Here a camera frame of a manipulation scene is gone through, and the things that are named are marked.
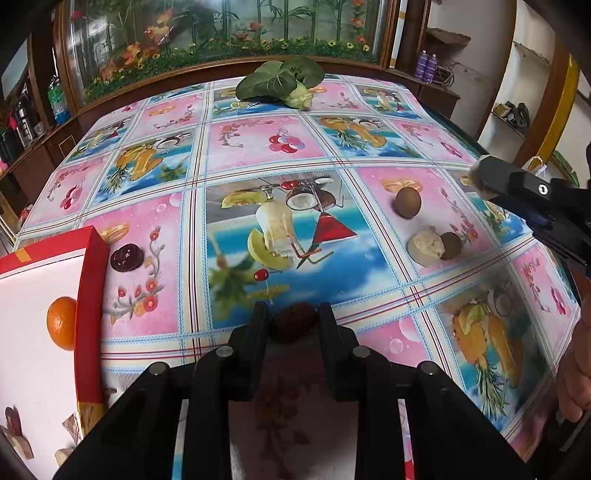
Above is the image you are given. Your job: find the green plastic bottle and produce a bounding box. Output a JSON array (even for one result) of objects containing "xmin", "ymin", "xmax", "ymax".
[{"xmin": 47, "ymin": 76, "xmax": 70, "ymax": 125}]

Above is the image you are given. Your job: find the red cardboard box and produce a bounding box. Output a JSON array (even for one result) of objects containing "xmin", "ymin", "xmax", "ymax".
[{"xmin": 0, "ymin": 226, "xmax": 112, "ymax": 480}]

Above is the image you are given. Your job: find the red date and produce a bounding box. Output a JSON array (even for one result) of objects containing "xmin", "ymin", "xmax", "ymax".
[{"xmin": 269, "ymin": 303, "xmax": 320, "ymax": 343}]

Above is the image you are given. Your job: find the green bok choy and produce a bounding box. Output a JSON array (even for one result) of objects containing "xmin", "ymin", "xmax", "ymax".
[{"xmin": 235, "ymin": 58, "xmax": 325, "ymax": 110}]

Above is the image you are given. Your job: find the person's right hand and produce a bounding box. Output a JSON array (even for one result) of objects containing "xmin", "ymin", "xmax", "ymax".
[{"xmin": 555, "ymin": 316, "xmax": 591, "ymax": 423}]

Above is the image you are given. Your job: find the floral glass wooden cabinet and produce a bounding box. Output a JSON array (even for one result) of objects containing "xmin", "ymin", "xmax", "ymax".
[{"xmin": 53, "ymin": 0, "xmax": 407, "ymax": 112}]

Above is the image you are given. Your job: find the white plastic bag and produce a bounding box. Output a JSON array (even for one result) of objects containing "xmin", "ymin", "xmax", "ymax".
[{"xmin": 521, "ymin": 156, "xmax": 551, "ymax": 177}]

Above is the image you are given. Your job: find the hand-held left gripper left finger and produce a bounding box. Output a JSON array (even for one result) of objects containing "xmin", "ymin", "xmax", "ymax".
[{"xmin": 55, "ymin": 302, "xmax": 271, "ymax": 480}]

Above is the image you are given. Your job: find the large orange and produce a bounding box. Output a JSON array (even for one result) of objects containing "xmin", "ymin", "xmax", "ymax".
[{"xmin": 46, "ymin": 296, "xmax": 78, "ymax": 352}]

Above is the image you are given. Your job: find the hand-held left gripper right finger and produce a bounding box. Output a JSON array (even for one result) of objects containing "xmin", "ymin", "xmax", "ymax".
[{"xmin": 318, "ymin": 302, "xmax": 536, "ymax": 480}]

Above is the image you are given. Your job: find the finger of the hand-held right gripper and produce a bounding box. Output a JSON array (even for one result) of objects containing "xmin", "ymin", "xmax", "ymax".
[
  {"xmin": 468, "ymin": 157, "xmax": 591, "ymax": 208},
  {"xmin": 501, "ymin": 196, "xmax": 591, "ymax": 268}
]

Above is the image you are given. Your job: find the pair of dark shoes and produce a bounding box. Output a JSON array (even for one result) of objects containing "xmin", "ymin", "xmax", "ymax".
[{"xmin": 493, "ymin": 100, "xmax": 531, "ymax": 129}]

